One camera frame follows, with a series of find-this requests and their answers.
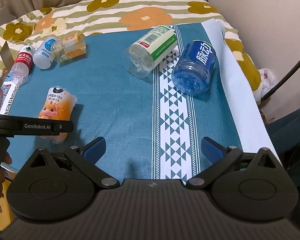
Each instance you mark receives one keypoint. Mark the orange cartoon bottle cup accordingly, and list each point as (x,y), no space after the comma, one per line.
(58,105)

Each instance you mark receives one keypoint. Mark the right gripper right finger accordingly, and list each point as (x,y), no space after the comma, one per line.
(221,158)

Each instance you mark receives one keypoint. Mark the white blue label bottle cup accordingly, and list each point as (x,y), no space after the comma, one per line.
(43,56)

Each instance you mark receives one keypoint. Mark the teal patterned table cloth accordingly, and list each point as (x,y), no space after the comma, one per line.
(152,131)

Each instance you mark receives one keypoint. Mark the blue plastic bottle cup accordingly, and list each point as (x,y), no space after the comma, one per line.
(192,73)

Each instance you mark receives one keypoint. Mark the clear green label bottle cup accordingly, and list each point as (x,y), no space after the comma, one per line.
(149,50)

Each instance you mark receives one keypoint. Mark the clear orange label bottle cup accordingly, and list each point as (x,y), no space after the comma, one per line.
(69,47)

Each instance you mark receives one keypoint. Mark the floral striped bed quilt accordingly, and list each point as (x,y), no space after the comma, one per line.
(106,16)

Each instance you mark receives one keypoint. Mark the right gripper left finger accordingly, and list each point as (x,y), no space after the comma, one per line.
(85,159)

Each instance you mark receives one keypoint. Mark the red label water bottle cup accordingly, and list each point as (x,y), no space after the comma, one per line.
(22,64)

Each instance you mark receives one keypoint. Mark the white plastic bag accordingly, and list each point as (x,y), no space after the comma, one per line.
(265,85)

